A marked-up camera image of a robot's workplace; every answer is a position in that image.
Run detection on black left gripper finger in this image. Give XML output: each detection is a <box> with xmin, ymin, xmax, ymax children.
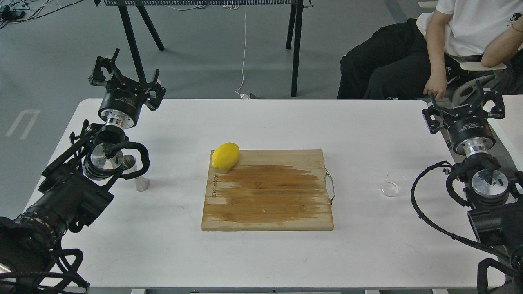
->
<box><xmin>89</xmin><ymin>48</ymin><xmax>123</xmax><ymax>87</ymax></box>
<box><xmin>139</xmin><ymin>69</ymin><xmax>166</xmax><ymax>111</ymax></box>

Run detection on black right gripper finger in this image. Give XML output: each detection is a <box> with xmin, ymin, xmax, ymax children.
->
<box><xmin>422</xmin><ymin>94</ymin><xmax>449</xmax><ymax>134</ymax></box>
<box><xmin>472</xmin><ymin>80</ymin><xmax>506</xmax><ymax>120</ymax></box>

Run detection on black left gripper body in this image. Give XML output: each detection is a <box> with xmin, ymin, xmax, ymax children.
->
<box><xmin>98</xmin><ymin>81</ymin><xmax>148</xmax><ymax>129</ymax></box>

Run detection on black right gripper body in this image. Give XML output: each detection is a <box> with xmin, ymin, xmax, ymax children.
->
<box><xmin>443</xmin><ymin>107</ymin><xmax>496</xmax><ymax>156</ymax></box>

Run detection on small clear glass cup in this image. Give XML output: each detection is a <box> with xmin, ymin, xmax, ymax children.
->
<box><xmin>379</xmin><ymin>171</ymin><xmax>407</xmax><ymax>197</ymax></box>

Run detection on steel jigger measuring cup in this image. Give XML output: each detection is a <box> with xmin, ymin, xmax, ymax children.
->
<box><xmin>121</xmin><ymin>154</ymin><xmax>150</xmax><ymax>192</ymax></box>

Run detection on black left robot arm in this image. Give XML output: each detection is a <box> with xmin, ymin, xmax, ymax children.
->
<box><xmin>0</xmin><ymin>49</ymin><xmax>166</xmax><ymax>294</ymax></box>

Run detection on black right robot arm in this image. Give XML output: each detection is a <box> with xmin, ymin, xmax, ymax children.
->
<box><xmin>410</xmin><ymin>82</ymin><xmax>523</xmax><ymax>294</ymax></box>

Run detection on grey white chair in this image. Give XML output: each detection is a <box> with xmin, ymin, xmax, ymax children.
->
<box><xmin>418</xmin><ymin>1</ymin><xmax>509</xmax><ymax>107</ymax></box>

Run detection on seated person in white shirt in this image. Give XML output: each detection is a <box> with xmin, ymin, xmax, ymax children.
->
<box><xmin>337</xmin><ymin>0</ymin><xmax>523</xmax><ymax>99</ymax></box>

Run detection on yellow lemon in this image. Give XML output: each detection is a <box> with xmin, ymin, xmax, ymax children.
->
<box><xmin>211</xmin><ymin>142</ymin><xmax>240</xmax><ymax>171</ymax></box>

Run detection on wooden cutting board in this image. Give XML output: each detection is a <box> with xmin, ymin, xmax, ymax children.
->
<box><xmin>201</xmin><ymin>149</ymin><xmax>334</xmax><ymax>232</ymax></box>

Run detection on white hanging cable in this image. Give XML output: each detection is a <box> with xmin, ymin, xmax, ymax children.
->
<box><xmin>235</xmin><ymin>5</ymin><xmax>250</xmax><ymax>99</ymax></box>

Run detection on black floor cables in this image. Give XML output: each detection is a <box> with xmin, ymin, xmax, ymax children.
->
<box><xmin>0</xmin><ymin>0</ymin><xmax>84</xmax><ymax>30</ymax></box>

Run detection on black metal frame table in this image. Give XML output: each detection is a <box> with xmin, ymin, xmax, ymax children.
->
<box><xmin>93</xmin><ymin>0</ymin><xmax>314</xmax><ymax>98</ymax></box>

